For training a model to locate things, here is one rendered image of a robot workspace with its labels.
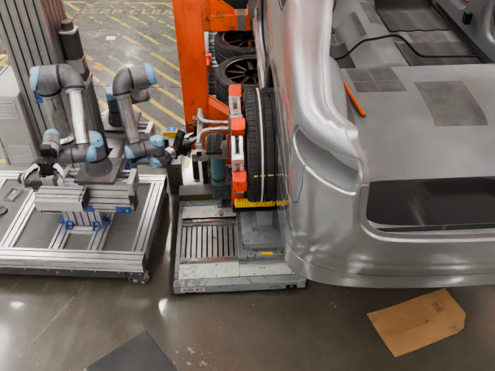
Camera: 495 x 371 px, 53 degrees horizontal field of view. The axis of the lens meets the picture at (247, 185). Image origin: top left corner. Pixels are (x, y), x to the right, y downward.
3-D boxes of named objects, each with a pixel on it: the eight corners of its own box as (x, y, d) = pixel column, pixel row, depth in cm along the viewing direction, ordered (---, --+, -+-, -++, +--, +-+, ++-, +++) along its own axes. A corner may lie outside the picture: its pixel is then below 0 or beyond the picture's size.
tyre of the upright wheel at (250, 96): (279, 76, 311) (279, 175, 337) (241, 78, 310) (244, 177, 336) (293, 102, 250) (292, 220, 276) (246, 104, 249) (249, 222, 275)
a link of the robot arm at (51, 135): (63, 140, 242) (59, 126, 237) (61, 154, 234) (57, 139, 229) (46, 143, 241) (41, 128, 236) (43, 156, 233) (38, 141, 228)
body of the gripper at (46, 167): (57, 178, 223) (59, 162, 231) (54, 163, 217) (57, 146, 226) (38, 179, 221) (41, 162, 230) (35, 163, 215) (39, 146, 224)
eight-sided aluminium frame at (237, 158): (244, 212, 289) (244, 134, 254) (233, 212, 289) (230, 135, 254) (240, 154, 331) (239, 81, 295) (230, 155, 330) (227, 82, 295)
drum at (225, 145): (243, 163, 292) (242, 143, 282) (206, 164, 291) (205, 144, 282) (241, 149, 302) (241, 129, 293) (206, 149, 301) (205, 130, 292)
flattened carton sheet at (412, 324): (473, 327, 297) (475, 323, 294) (394, 358, 282) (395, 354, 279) (441, 289, 318) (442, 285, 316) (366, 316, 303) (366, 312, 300)
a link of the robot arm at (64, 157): (74, 170, 243) (69, 152, 236) (50, 173, 241) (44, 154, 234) (75, 160, 249) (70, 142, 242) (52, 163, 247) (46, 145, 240)
